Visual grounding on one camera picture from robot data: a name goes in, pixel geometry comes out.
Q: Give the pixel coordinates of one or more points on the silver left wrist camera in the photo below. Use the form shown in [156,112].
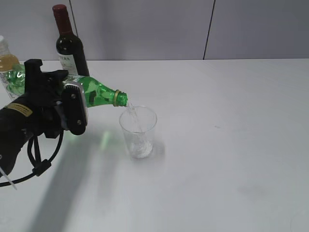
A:
[74,106]

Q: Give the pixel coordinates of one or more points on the transparent plastic cup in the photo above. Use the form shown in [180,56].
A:
[138,125]

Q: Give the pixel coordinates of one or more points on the dark red wine bottle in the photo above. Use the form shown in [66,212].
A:
[69,47]

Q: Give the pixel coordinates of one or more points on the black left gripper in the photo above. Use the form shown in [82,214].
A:
[42,92]

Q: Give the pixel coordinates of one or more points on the orange juice bottle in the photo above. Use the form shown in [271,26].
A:
[7,61]

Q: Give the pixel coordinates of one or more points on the white zip tie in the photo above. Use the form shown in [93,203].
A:
[4,174]

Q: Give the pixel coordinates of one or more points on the green sprite bottle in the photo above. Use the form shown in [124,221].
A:
[95,92]

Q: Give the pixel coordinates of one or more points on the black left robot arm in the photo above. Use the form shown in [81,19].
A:
[31,114]

